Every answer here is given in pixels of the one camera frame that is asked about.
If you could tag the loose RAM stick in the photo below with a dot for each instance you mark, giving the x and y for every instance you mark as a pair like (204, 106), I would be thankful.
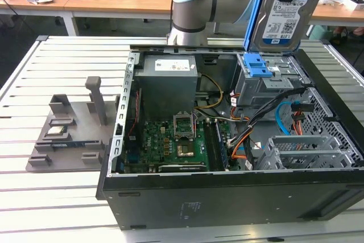
(74, 144)

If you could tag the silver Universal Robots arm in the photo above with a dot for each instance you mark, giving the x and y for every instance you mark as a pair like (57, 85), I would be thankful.
(193, 6)

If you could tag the grey drive cage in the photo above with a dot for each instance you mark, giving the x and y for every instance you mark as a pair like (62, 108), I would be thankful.
(256, 89)

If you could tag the black graphics card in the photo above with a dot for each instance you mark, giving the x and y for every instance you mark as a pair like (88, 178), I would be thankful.
(182, 168)

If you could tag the black open PC case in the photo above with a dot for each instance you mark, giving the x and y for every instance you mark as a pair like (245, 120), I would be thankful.
(227, 197)

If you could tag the CPU socket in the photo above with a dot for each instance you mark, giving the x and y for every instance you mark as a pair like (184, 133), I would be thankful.
(185, 150)

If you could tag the grey disk bay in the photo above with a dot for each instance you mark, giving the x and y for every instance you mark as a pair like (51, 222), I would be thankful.
(301, 152)

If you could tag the blue drive cage latch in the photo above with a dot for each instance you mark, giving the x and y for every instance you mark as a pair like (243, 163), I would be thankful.
(254, 65)

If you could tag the grey power supply unit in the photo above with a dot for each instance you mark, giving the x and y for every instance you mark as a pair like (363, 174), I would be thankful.
(165, 89)

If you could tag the grey parts rack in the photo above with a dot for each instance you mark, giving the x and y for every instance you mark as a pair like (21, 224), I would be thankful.
(79, 129)

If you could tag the white box with black insert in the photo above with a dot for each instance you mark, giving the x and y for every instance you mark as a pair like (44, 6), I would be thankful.
(352, 2)

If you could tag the green motherboard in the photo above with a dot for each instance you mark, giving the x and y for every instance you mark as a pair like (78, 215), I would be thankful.
(153, 140)

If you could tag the teal bin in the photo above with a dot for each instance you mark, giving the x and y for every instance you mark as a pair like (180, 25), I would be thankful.
(318, 32)

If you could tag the installed RAM stick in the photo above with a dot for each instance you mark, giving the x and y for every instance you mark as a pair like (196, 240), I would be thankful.
(221, 146)

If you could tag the long wooden desk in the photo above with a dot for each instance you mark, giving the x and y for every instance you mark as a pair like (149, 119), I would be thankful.
(113, 2)

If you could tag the hard disk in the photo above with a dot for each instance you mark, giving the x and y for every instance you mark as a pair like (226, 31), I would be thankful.
(284, 24)

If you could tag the silver CPU chip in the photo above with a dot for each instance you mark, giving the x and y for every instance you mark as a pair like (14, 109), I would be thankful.
(55, 132)

